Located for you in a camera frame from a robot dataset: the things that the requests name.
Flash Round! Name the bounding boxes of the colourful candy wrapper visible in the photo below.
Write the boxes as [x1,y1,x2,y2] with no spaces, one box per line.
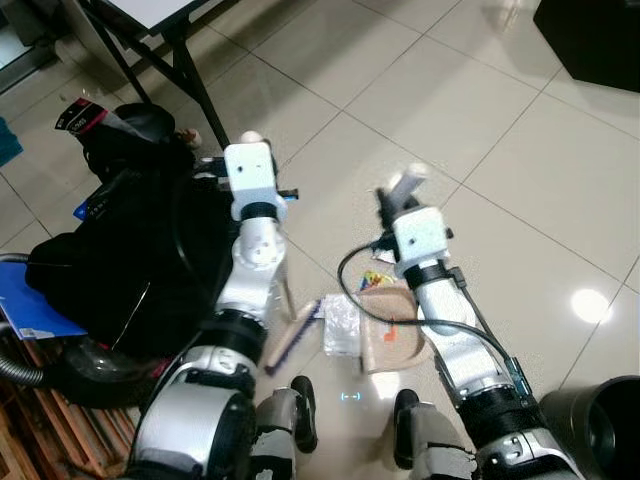
[359,269,397,292]

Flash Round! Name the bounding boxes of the clear plastic wrapper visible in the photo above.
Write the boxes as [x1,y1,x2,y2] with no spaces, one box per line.
[322,294,364,359]

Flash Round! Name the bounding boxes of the white table with black legs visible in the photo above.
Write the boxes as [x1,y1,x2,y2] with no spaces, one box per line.
[78,0,263,151]

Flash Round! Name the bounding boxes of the black backpack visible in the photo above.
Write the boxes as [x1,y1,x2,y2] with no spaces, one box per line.
[25,100,243,363]

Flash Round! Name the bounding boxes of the small blue card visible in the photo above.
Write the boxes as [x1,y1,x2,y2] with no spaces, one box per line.
[73,194,98,221]

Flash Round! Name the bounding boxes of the red black label tag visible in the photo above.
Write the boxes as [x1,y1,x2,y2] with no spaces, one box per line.
[54,96,109,137]

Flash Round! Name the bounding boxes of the grey left robot leg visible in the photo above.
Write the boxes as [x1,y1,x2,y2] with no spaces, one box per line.
[248,375,320,480]

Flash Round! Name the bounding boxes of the grey robot leg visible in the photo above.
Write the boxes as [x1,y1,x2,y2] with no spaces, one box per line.
[392,387,480,480]
[248,375,320,480]

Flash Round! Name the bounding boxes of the grey right robot leg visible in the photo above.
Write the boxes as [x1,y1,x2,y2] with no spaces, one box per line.
[392,387,480,480]

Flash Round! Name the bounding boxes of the black red vacuum cleaner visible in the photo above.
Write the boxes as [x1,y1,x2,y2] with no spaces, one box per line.
[48,335,173,408]

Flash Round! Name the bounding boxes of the black box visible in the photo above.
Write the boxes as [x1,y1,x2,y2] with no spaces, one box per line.
[533,0,640,93]

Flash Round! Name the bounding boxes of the blue folder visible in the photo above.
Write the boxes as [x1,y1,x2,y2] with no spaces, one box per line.
[0,261,88,342]

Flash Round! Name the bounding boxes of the blue cloth item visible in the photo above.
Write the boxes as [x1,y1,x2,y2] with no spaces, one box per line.
[0,117,24,168]

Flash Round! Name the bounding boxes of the black round waste bin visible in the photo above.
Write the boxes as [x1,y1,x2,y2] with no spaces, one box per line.
[540,374,640,480]

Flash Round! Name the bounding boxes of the brown wooden slat rack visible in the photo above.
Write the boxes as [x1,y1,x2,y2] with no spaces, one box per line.
[0,336,143,480]

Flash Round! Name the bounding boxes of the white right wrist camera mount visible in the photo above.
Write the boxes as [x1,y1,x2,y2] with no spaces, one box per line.
[392,207,449,267]

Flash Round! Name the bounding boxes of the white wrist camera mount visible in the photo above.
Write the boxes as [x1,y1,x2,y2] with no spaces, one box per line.
[222,142,287,222]
[392,207,449,267]

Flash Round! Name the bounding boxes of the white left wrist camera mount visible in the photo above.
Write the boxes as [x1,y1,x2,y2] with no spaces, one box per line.
[222,142,287,222]

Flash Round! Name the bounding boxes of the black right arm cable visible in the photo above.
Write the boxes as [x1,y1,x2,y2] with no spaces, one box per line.
[337,238,533,403]

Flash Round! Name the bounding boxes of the grey vacuum hose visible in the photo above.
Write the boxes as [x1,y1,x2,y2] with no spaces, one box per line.
[0,354,48,388]

